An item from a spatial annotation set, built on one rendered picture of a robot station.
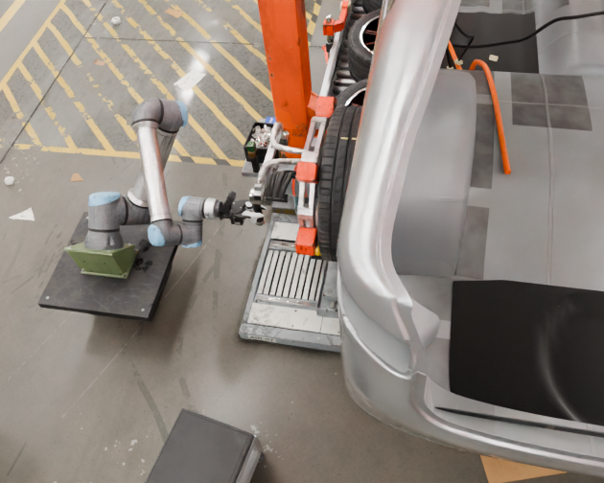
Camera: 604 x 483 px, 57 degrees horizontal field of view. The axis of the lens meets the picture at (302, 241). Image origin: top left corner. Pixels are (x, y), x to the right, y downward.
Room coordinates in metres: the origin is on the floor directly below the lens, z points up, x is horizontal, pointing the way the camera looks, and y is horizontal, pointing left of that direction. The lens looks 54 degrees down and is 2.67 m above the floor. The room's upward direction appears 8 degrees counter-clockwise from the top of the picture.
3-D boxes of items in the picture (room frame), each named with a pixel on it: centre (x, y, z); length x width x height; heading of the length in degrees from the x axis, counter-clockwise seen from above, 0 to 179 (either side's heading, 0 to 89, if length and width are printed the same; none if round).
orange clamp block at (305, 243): (1.32, -0.02, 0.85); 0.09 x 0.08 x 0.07; 163
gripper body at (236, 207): (1.56, 0.28, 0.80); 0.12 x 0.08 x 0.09; 73
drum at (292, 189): (1.64, -0.04, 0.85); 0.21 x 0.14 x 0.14; 73
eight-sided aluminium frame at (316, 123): (1.62, -0.11, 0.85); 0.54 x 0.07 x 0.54; 163
